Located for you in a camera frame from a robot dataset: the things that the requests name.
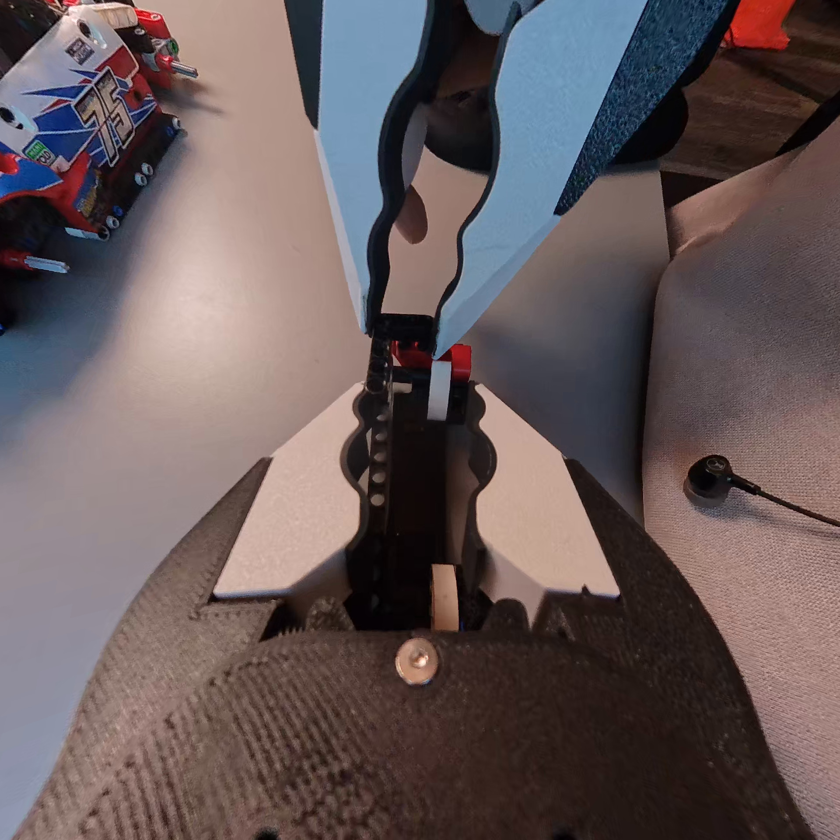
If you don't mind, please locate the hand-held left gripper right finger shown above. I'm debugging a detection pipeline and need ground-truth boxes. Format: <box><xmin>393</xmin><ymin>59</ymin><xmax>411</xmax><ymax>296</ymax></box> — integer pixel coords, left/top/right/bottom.
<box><xmin>465</xmin><ymin>382</ymin><xmax>622</xmax><ymax>621</ymax></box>

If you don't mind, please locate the red white blue lego car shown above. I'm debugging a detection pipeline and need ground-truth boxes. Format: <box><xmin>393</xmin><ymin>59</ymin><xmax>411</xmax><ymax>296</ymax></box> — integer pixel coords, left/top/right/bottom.
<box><xmin>0</xmin><ymin>0</ymin><xmax>200</xmax><ymax>337</ymax></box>

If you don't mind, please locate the black lego frame assembly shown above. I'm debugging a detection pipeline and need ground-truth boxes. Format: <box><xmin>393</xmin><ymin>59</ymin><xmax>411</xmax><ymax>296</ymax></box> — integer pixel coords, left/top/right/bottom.
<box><xmin>346</xmin><ymin>336</ymin><xmax>488</xmax><ymax>634</ymax></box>

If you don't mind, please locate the black L-shaped lego beam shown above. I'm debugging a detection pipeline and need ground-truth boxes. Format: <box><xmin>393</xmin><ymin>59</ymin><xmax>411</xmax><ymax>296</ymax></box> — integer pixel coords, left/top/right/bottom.
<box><xmin>367</xmin><ymin>314</ymin><xmax>437</xmax><ymax>395</ymax></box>

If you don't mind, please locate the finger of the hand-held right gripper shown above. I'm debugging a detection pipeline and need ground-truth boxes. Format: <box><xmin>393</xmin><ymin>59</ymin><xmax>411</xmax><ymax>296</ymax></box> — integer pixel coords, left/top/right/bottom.
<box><xmin>314</xmin><ymin>0</ymin><xmax>437</xmax><ymax>337</ymax></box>
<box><xmin>433</xmin><ymin>0</ymin><xmax>651</xmax><ymax>358</ymax></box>

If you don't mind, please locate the black wired earbud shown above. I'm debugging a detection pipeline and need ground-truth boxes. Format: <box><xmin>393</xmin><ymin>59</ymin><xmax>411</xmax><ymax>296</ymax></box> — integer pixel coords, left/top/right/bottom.
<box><xmin>682</xmin><ymin>454</ymin><xmax>840</xmax><ymax>528</ymax></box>

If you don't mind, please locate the orange plastic object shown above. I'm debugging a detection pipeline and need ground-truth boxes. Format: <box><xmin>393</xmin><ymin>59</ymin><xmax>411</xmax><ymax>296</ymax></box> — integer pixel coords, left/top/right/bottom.
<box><xmin>721</xmin><ymin>0</ymin><xmax>791</xmax><ymax>51</ymax></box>

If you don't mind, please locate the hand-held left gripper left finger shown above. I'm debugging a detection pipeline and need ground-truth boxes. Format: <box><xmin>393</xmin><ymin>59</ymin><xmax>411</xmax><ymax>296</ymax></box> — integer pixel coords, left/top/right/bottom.
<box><xmin>212</xmin><ymin>379</ymin><xmax>368</xmax><ymax>621</ymax></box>

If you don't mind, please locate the person's right hand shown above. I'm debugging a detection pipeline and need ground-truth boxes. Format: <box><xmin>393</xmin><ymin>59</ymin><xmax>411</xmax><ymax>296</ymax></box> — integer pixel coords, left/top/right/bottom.
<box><xmin>395</xmin><ymin>184</ymin><xmax>429</xmax><ymax>245</ymax></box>

